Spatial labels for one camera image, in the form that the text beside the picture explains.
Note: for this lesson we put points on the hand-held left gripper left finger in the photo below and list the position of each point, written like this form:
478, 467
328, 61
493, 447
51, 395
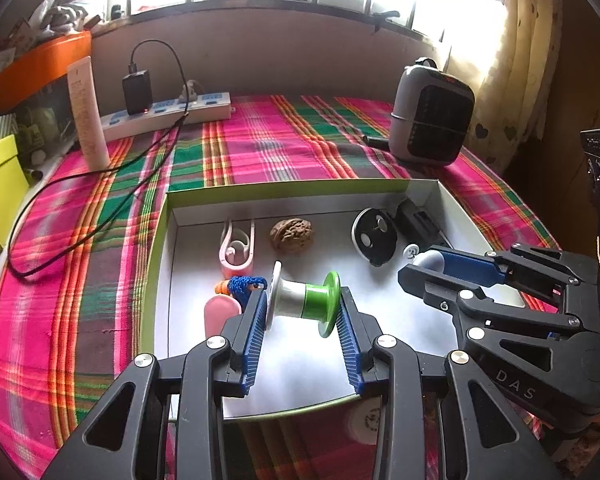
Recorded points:
256, 340

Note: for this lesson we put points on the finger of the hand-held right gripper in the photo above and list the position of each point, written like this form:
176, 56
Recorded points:
472, 267
480, 320

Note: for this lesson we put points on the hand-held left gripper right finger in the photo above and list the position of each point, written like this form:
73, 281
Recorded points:
347, 345

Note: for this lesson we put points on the white egg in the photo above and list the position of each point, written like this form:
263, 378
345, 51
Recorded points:
430, 261

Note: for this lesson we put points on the pink oblong case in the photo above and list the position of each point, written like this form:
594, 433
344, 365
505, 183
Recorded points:
219, 312

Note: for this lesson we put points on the white cardboard box green sides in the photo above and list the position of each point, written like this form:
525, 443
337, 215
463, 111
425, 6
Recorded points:
300, 360

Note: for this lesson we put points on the green white spool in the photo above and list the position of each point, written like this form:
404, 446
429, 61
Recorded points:
300, 300

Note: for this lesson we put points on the small black rectangular box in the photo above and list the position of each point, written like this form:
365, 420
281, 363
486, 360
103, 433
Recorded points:
419, 222

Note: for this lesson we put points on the brown walnut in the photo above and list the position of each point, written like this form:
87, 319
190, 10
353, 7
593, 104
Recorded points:
291, 234

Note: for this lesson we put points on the white round disc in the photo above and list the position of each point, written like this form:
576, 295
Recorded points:
365, 420

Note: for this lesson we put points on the pink white clip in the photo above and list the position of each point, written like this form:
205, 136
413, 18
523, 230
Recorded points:
237, 255

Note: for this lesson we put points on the black white round gadget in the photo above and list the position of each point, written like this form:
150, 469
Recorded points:
375, 235

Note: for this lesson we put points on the pink green plaid tablecloth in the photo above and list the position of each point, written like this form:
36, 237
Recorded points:
105, 310

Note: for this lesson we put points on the grey black space heater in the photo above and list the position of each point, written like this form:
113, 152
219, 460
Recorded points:
430, 115

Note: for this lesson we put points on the cream heart print curtain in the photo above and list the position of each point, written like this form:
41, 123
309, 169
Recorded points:
520, 60

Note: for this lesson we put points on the white power strip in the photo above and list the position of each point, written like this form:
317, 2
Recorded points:
170, 110

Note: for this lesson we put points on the white plug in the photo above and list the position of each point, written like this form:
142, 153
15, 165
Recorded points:
192, 91

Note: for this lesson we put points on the black charger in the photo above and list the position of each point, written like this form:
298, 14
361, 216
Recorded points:
137, 92

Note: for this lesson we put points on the cream tube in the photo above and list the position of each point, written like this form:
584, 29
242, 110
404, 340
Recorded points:
87, 115

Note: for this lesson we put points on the storage bin with orange lid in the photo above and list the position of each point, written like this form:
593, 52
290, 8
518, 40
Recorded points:
45, 60

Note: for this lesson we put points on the white plastic bag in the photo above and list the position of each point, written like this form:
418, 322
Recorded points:
62, 7

